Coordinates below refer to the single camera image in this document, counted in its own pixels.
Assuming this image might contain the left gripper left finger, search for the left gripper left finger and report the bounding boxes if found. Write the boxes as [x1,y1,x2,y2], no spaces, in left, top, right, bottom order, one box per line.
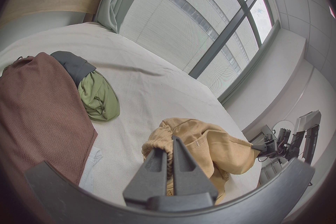
[123,148,168,204]

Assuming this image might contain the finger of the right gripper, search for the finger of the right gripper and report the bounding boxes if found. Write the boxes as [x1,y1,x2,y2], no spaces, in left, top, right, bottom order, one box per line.
[251,143,269,153]

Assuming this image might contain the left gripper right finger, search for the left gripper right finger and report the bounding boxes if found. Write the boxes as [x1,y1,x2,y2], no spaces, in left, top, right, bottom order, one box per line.
[172,135,219,204]

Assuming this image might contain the tan shorts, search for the tan shorts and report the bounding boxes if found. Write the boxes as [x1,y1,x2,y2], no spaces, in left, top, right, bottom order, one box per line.
[142,117,256,205]

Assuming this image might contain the bed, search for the bed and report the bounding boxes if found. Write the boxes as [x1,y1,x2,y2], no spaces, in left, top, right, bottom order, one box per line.
[0,0,264,208]

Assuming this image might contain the round white mirror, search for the round white mirror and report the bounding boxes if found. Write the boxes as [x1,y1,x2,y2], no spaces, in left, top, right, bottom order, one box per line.
[273,120,296,139]

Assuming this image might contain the white garment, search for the white garment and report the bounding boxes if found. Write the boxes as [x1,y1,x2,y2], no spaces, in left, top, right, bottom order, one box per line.
[79,147,104,190]

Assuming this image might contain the green garment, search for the green garment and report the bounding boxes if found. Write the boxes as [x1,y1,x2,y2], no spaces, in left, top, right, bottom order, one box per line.
[78,70,121,122]

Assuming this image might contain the brown garment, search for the brown garment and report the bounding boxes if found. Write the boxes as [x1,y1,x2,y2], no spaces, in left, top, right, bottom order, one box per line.
[0,52,98,208]

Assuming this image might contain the black garment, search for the black garment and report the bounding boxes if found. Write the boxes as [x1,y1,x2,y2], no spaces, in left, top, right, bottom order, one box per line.
[50,51,97,89]

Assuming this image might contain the window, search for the window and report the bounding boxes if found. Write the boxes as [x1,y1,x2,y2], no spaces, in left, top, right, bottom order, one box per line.
[115,0,281,105]

